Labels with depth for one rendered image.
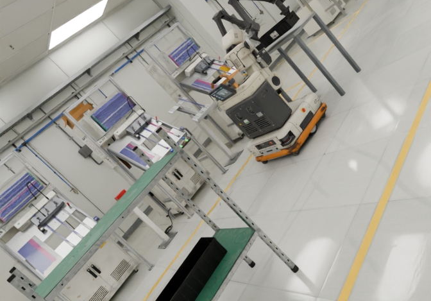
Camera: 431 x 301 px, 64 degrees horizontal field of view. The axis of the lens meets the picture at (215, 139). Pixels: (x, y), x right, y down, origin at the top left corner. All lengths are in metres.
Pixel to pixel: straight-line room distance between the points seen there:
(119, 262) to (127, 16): 4.59
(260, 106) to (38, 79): 4.03
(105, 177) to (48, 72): 1.91
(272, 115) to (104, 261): 2.40
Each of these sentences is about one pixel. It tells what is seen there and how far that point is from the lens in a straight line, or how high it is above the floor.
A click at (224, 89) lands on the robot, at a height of 0.89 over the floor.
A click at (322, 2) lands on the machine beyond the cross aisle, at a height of 0.46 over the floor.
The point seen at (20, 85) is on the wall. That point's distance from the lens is 6.16.
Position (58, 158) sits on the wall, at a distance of 5.85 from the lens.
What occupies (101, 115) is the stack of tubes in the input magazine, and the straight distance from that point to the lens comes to 4.51.
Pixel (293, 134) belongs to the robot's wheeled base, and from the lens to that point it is 3.20.
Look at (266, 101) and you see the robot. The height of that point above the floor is 0.56.
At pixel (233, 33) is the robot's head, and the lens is 3.46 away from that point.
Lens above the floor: 1.18
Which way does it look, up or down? 10 degrees down
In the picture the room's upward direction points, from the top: 43 degrees counter-clockwise
